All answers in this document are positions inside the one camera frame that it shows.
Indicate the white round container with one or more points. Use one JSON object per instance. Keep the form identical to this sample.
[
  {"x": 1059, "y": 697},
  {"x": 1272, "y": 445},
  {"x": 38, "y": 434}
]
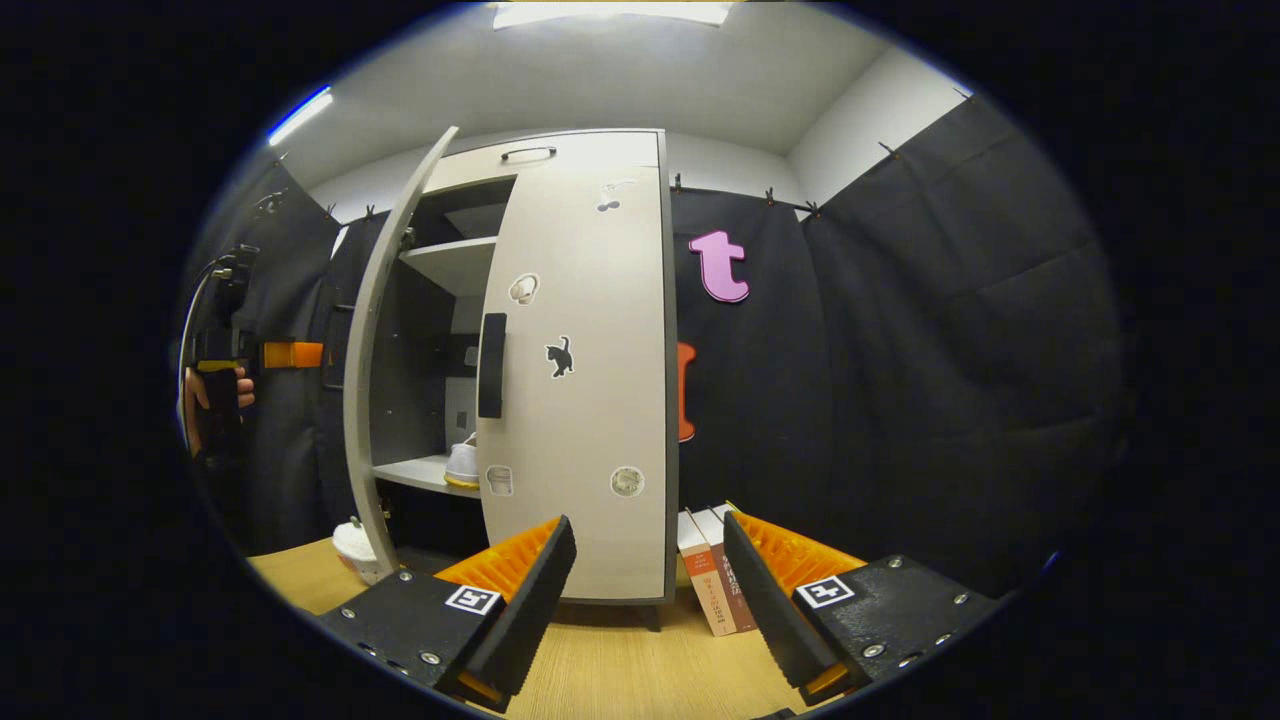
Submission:
[{"x": 355, "y": 550}]

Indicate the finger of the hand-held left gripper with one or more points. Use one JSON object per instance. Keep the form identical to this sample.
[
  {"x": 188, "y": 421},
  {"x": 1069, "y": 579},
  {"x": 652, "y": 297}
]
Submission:
[{"x": 295, "y": 354}]

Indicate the black backdrop cloth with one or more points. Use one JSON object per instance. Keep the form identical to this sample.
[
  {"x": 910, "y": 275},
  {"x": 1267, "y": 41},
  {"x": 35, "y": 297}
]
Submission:
[{"x": 950, "y": 350}]

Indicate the white shoe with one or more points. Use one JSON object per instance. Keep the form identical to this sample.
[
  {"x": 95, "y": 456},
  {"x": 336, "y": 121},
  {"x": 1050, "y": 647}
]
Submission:
[{"x": 463, "y": 465}]

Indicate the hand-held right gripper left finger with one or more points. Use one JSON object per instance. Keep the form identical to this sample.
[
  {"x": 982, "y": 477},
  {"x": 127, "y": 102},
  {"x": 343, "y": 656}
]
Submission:
[{"x": 530, "y": 600}]

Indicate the white shoe cabinet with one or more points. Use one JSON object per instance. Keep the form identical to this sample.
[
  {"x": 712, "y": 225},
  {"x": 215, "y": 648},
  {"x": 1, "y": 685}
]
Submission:
[{"x": 445, "y": 265}]

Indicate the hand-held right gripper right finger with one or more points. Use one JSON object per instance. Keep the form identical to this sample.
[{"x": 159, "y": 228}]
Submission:
[{"x": 765, "y": 600}]

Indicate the large ceiling light panel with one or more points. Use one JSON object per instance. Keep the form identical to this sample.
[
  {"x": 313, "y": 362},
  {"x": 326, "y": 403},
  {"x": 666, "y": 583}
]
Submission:
[{"x": 610, "y": 10}]

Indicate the white cabinet door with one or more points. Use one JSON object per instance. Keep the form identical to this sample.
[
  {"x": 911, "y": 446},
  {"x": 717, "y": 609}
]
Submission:
[
  {"x": 590, "y": 430},
  {"x": 365, "y": 400}
]

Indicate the small ceiling light panel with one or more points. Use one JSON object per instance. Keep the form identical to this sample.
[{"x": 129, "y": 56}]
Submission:
[{"x": 300, "y": 115}]

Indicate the orange cover book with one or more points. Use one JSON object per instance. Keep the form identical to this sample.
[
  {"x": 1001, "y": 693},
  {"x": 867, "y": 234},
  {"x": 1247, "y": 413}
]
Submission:
[{"x": 705, "y": 590}]

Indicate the dark red cover book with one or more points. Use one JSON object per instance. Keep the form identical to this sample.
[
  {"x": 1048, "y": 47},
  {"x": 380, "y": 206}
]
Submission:
[{"x": 738, "y": 595}]

